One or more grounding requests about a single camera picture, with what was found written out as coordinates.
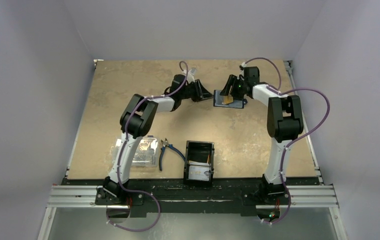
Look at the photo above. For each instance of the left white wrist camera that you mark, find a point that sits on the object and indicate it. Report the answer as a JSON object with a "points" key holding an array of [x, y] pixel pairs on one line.
{"points": [[190, 74]]}

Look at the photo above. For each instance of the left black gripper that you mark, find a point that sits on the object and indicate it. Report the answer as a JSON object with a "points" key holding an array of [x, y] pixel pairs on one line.
{"points": [[201, 93]]}

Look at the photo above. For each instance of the black aluminium mounting rail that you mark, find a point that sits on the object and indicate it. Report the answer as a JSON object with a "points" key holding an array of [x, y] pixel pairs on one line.
{"points": [[226, 196]]}

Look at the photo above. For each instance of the white card stack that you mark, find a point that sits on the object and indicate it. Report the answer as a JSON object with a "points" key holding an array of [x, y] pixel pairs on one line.
{"points": [[199, 171]]}

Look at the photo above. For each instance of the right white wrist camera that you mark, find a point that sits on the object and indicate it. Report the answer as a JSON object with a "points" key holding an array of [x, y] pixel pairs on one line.
{"points": [[242, 67]]}

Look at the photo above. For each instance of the blue leather card holder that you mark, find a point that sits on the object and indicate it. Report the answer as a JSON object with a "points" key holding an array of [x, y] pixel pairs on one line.
{"points": [[237, 104]]}

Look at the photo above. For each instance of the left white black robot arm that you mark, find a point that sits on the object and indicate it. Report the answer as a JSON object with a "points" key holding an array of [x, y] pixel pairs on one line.
{"points": [[135, 123]]}

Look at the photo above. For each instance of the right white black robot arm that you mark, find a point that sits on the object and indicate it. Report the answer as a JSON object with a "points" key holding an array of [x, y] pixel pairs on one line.
{"points": [[284, 124]]}

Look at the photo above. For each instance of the black plastic card box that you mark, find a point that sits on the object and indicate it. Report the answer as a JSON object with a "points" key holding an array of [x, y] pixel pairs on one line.
{"points": [[200, 151]]}

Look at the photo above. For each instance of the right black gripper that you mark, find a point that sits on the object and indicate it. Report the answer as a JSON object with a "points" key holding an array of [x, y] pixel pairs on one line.
{"points": [[235, 85]]}

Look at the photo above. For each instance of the clear plastic parts box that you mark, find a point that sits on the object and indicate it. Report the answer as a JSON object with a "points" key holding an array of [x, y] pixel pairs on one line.
{"points": [[146, 153]]}

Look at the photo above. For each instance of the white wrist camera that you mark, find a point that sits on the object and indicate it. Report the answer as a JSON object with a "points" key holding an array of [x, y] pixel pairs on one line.
{"points": [[242, 67], [190, 74]]}

